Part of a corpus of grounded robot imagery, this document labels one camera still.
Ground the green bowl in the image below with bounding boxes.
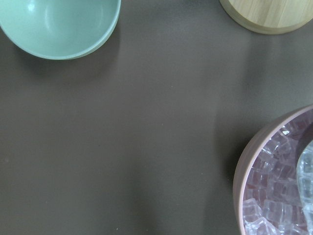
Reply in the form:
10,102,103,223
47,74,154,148
0,0,121,60

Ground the pink bowl with ice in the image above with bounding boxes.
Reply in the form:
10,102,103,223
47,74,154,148
233,106,313,235

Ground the wooden mug tree stand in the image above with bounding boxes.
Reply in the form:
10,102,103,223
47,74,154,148
220,0,313,35

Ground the metal ice scoop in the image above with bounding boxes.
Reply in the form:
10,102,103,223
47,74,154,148
296,141,313,224

